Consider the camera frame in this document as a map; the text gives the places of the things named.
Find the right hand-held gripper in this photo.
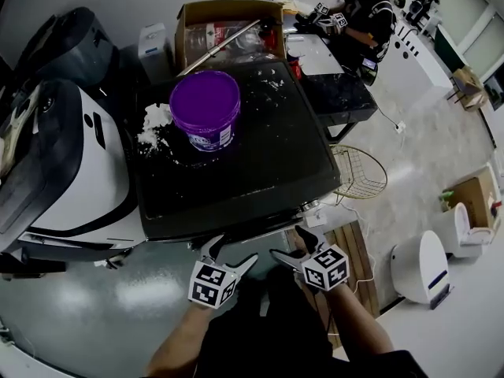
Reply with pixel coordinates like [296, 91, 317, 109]
[269, 224, 350, 293]

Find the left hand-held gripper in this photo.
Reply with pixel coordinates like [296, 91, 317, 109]
[187, 232, 260, 311]

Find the person's left forearm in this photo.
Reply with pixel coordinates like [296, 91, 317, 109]
[145, 303, 217, 378]

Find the person's right forearm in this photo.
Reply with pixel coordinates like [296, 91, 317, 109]
[324, 285, 395, 373]

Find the black cabinet appliance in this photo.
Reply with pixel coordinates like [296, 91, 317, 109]
[128, 59, 343, 250]

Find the open brown cardboard box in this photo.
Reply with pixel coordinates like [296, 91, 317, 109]
[175, 0, 287, 74]

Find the grey black machine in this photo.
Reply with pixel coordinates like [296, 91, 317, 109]
[15, 6, 121, 91]

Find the wooden slatted pallet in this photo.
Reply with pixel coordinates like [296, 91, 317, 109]
[289, 219, 382, 319]

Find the person's black clothing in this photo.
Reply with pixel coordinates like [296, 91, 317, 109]
[141, 264, 430, 378]

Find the white round appliance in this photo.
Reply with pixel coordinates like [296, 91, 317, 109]
[391, 229, 454, 310]

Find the white powder pile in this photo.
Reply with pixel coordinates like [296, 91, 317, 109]
[136, 102, 174, 153]

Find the black table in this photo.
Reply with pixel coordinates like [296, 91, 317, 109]
[286, 33, 380, 142]

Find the purple plastic bucket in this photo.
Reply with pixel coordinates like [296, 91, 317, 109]
[169, 70, 242, 153]

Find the white toilet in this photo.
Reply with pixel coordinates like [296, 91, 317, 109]
[440, 202, 495, 259]

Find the white black floor scrubber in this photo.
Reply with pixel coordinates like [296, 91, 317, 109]
[0, 77, 147, 270]

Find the large brown cardboard box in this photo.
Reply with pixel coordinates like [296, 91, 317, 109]
[440, 167, 504, 247]

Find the red tool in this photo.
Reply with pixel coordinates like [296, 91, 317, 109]
[286, 51, 305, 81]

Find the metal rod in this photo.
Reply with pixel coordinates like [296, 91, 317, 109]
[176, 19, 262, 76]

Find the white plastic canister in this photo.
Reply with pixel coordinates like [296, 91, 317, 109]
[137, 22, 176, 81]

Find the clear plastic bottle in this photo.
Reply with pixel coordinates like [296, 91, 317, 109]
[183, 20, 235, 59]

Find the dark red clamp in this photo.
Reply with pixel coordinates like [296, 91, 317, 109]
[259, 15, 283, 43]

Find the white cabinet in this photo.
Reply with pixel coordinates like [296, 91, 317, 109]
[387, 21, 454, 90]

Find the beige plastic part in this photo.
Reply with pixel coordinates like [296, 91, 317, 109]
[0, 84, 43, 176]

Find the gold wire basket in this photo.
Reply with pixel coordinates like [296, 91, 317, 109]
[329, 143, 389, 207]

